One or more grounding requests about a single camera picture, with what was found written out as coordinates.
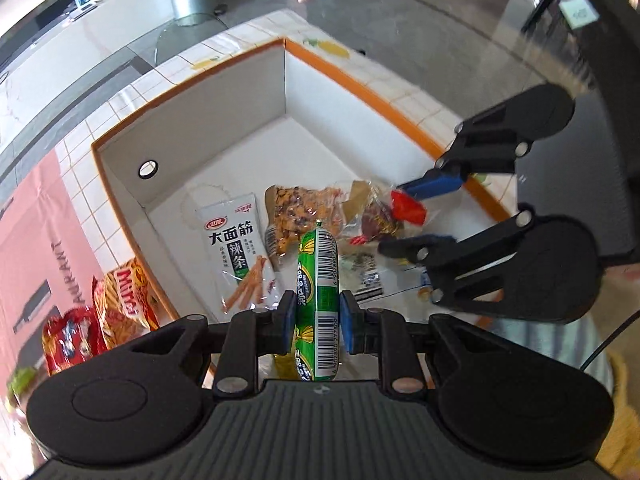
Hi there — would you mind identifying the red and yellow striped snack bag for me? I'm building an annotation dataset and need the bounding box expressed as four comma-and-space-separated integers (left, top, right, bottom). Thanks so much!
92, 257, 161, 348

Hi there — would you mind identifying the red snack packet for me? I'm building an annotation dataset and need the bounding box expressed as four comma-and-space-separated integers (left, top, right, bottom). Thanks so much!
42, 305, 108, 376

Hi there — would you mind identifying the thin black cord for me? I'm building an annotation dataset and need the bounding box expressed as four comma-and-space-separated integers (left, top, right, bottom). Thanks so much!
580, 310, 640, 371

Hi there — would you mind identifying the clear peanut snack bag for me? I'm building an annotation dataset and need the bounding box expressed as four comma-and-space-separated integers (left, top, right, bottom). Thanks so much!
263, 184, 351, 261

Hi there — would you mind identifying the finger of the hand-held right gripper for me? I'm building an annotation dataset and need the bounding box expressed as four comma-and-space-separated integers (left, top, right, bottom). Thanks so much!
400, 102, 533, 200
378, 210, 535, 306

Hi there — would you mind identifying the yellow fluffy cloth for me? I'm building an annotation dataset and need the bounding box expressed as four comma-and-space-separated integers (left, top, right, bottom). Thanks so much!
595, 350, 640, 476

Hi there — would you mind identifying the orange cardboard box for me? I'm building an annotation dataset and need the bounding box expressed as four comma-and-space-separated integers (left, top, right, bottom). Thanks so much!
91, 36, 518, 381

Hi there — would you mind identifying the white television console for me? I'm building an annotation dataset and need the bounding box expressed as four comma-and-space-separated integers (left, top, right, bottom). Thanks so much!
0, 0, 176, 91

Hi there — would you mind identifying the red-wrapped clear snack packet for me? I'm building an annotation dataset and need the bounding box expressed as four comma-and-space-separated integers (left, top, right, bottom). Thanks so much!
340, 180, 406, 243

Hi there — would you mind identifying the small red packet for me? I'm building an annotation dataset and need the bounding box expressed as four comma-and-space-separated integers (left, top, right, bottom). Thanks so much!
391, 190, 428, 226

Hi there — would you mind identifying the clear packet with barcode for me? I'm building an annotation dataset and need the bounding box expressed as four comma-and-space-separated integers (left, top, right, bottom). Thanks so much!
340, 252, 436, 306

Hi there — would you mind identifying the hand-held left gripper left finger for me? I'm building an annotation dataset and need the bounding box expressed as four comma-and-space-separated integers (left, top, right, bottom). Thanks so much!
127, 290, 297, 395

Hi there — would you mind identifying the white spicy strip packet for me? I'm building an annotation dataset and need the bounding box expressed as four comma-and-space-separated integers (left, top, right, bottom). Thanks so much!
194, 192, 278, 318

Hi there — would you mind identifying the white and green snack packet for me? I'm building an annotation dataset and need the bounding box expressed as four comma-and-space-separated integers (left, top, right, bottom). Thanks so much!
6, 366, 41, 406

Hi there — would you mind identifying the green sausage stick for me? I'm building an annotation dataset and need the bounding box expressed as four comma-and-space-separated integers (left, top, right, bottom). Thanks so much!
294, 220, 342, 382

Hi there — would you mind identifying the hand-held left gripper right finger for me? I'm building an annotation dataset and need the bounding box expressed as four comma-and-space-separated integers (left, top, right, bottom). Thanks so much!
340, 291, 501, 395

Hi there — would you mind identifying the light blue cloth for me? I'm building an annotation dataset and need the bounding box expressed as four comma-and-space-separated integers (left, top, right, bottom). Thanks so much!
492, 315, 613, 391

